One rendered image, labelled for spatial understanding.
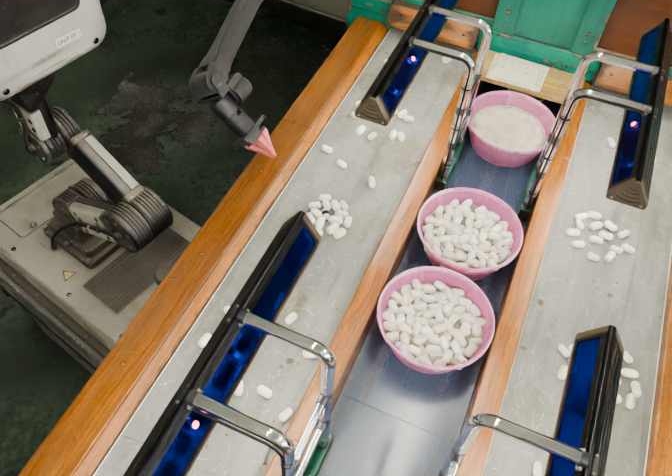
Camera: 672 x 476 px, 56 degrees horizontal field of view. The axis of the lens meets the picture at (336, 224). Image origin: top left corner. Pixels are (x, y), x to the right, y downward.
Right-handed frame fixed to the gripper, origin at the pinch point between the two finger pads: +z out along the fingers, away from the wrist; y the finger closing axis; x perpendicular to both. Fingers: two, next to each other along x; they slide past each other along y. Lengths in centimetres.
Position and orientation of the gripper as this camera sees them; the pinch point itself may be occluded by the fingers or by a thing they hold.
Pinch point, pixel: (272, 154)
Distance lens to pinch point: 166.1
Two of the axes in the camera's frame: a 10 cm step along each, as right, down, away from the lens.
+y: 4.0, -7.2, 5.7
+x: -6.2, 2.4, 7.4
